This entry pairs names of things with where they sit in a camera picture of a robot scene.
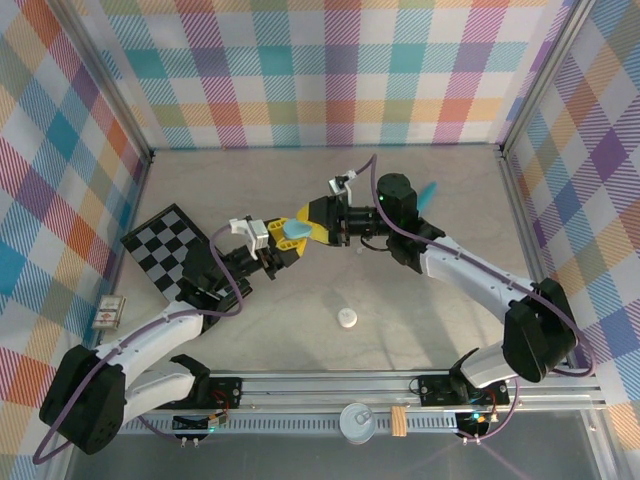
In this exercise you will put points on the black grey folding chessboard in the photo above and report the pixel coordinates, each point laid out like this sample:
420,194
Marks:
160,235

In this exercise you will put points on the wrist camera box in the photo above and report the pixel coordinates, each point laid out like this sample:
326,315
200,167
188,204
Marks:
337,185
257,235

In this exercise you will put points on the blue earbud charging case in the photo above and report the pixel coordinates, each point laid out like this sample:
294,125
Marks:
297,230

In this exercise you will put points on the small cork block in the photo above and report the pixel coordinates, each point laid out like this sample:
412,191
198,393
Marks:
398,422

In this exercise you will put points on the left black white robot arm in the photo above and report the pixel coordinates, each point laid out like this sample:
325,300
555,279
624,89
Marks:
150,335

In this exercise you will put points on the white round cap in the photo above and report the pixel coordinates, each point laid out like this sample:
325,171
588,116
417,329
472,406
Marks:
347,318

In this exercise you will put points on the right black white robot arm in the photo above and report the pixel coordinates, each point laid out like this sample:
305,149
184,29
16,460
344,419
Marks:
475,270

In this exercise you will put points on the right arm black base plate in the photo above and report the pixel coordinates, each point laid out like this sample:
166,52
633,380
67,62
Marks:
435,387

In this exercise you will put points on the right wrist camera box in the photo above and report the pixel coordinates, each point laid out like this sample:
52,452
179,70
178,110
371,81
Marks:
337,185

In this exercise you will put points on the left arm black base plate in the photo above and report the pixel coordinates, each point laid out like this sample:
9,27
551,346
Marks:
225,387

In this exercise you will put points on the silver tin can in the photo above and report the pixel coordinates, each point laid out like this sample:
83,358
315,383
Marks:
357,422

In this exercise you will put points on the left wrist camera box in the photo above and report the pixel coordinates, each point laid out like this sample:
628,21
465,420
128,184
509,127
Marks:
257,235

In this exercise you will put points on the aluminium side rail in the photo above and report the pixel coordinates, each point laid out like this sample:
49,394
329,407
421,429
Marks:
516,200
136,200

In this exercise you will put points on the small controller circuit board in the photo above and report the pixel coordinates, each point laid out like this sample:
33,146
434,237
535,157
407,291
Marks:
477,417
212,422

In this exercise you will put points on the aluminium corner post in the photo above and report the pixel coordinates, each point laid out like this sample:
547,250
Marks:
543,75
110,75

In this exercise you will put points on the small playing card box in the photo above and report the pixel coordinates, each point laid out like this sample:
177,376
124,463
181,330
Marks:
108,312

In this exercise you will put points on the wide aluminium mounting rail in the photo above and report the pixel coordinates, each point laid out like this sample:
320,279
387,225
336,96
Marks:
325,390

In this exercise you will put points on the teal plastic handheld device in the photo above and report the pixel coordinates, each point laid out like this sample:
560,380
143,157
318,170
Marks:
429,195

